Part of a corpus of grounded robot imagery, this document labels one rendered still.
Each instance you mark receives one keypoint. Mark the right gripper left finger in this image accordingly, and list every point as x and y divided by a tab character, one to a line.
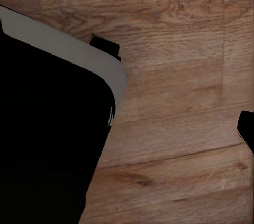
13	127

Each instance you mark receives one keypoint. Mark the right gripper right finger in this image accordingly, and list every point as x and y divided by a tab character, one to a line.
245	127

